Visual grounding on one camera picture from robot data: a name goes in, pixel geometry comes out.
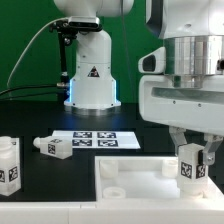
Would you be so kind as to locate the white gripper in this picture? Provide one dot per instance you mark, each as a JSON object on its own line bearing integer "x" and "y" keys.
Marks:
{"x": 199, "y": 110}

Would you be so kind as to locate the white square table top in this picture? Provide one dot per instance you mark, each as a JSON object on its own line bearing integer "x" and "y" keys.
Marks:
{"x": 125, "y": 177}

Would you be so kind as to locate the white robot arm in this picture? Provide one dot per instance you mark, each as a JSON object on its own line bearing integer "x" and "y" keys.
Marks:
{"x": 183, "y": 81}

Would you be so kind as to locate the white sheet with tags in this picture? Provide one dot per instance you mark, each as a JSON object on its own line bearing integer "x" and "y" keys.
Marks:
{"x": 100, "y": 139}

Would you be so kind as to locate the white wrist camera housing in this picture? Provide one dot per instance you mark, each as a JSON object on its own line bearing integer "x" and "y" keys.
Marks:
{"x": 154, "y": 62}

